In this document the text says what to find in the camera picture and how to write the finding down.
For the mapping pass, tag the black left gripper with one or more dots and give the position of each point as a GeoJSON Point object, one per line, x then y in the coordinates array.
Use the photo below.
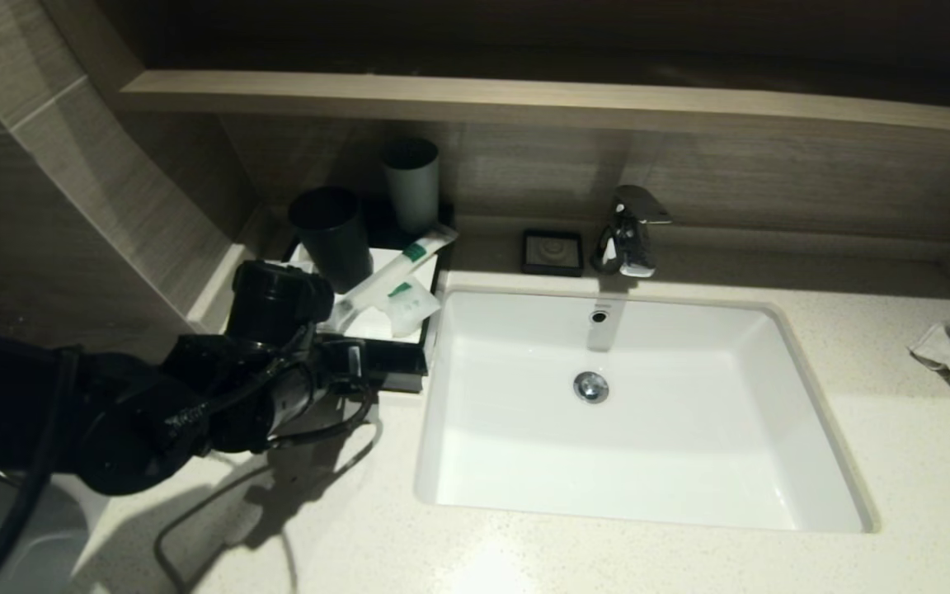
{"type": "Point", "coordinates": [281, 301]}

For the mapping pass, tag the long green-label toothbrush packet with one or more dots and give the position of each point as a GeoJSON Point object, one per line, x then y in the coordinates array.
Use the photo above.
{"type": "Point", "coordinates": [392, 276]}

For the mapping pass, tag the small green-label white packet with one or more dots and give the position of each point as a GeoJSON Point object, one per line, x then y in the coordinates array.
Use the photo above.
{"type": "Point", "coordinates": [415, 307]}

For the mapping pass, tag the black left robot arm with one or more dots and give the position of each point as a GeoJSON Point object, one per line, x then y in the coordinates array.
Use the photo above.
{"type": "Point", "coordinates": [137, 421]}

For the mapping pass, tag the black amenity box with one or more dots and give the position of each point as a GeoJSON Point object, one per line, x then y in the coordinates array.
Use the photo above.
{"type": "Point", "coordinates": [376, 219]}

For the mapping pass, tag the black cup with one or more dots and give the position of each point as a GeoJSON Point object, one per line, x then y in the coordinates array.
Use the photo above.
{"type": "Point", "coordinates": [335, 243]}

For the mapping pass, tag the grey cup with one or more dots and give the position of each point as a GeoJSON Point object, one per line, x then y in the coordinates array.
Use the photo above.
{"type": "Point", "coordinates": [411, 190]}

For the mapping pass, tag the black square soap dish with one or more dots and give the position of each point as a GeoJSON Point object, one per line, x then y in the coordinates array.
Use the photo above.
{"type": "Point", "coordinates": [552, 252]}

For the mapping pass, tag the chrome sink drain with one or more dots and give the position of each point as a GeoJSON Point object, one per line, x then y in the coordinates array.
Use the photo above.
{"type": "Point", "coordinates": [590, 387]}

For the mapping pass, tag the white bathtub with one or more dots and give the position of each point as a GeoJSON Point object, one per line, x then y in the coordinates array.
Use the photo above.
{"type": "Point", "coordinates": [54, 536]}

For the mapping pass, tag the chrome sink faucet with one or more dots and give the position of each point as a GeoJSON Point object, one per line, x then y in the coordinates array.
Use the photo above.
{"type": "Point", "coordinates": [627, 235]}

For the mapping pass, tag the white rectangular sink basin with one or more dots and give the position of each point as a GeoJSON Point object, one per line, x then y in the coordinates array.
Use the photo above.
{"type": "Point", "coordinates": [648, 445]}

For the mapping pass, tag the wooden wall shelf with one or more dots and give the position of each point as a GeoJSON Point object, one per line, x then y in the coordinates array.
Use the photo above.
{"type": "Point", "coordinates": [524, 99]}

